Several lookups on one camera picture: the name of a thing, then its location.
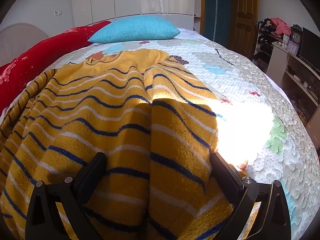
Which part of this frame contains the black ornate clock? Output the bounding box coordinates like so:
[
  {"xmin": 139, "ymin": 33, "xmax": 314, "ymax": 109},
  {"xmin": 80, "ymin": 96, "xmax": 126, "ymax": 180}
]
[{"xmin": 291, "ymin": 24, "xmax": 303, "ymax": 45}]

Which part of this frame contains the light blue pillow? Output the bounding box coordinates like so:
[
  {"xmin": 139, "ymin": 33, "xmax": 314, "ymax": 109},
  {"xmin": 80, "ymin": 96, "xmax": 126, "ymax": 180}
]
[{"xmin": 87, "ymin": 15, "xmax": 181, "ymax": 44}]

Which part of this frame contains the white round headboard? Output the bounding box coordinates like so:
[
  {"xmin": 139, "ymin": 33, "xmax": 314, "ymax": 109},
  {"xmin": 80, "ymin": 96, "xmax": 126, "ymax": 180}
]
[{"xmin": 0, "ymin": 23, "xmax": 49, "ymax": 67}]

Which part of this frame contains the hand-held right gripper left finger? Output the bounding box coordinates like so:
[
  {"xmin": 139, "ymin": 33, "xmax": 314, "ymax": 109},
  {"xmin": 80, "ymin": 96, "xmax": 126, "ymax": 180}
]
[{"xmin": 25, "ymin": 152, "xmax": 108, "ymax": 240}]

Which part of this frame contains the small purple clock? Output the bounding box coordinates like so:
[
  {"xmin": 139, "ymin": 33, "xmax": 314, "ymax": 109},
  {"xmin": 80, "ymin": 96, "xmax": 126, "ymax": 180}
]
[{"xmin": 286, "ymin": 41, "xmax": 299, "ymax": 55}]

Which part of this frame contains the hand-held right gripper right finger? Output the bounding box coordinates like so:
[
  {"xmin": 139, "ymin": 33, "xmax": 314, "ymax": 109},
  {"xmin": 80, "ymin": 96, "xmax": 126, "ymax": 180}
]
[{"xmin": 209, "ymin": 152, "xmax": 292, "ymax": 240}]

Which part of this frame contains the pink clothes pile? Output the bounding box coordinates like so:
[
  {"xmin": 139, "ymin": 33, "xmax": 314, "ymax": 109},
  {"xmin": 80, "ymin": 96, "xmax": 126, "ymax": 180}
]
[{"xmin": 269, "ymin": 17, "xmax": 292, "ymax": 37}]

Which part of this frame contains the wooden door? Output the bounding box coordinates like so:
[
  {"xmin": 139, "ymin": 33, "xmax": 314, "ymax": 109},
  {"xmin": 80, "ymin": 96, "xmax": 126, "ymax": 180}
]
[{"xmin": 230, "ymin": 0, "xmax": 258, "ymax": 58}]

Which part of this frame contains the teal curtain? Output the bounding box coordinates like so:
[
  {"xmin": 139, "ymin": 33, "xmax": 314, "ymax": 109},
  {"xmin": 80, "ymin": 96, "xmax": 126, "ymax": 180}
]
[{"xmin": 204, "ymin": 0, "xmax": 234, "ymax": 42}]

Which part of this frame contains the printed white quilt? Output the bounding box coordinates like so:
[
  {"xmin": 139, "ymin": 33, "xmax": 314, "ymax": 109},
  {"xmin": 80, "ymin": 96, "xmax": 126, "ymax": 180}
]
[{"xmin": 5, "ymin": 27, "xmax": 320, "ymax": 240}]

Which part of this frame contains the dark clothes rack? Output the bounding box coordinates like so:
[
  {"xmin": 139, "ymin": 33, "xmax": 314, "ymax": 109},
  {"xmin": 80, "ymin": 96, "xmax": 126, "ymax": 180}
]
[{"xmin": 252, "ymin": 18, "xmax": 292, "ymax": 73}]

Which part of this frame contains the white shelf unit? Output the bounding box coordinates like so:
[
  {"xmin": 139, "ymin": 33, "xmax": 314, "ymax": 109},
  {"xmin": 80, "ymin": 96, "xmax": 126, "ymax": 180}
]
[{"xmin": 266, "ymin": 42, "xmax": 320, "ymax": 132}]

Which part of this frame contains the black television screen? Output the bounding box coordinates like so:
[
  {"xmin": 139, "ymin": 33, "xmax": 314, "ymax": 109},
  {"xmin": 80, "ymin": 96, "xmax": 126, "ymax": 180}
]
[{"xmin": 299, "ymin": 27, "xmax": 320, "ymax": 68}]

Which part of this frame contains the yellow striped knit sweater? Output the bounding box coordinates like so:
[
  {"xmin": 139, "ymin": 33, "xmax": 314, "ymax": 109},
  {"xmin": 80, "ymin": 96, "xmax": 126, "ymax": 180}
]
[{"xmin": 0, "ymin": 49, "xmax": 253, "ymax": 240}]

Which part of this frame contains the red patterned blanket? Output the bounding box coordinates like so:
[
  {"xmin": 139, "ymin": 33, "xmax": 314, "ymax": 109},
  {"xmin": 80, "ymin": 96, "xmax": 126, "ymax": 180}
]
[{"xmin": 0, "ymin": 21, "xmax": 112, "ymax": 115}]

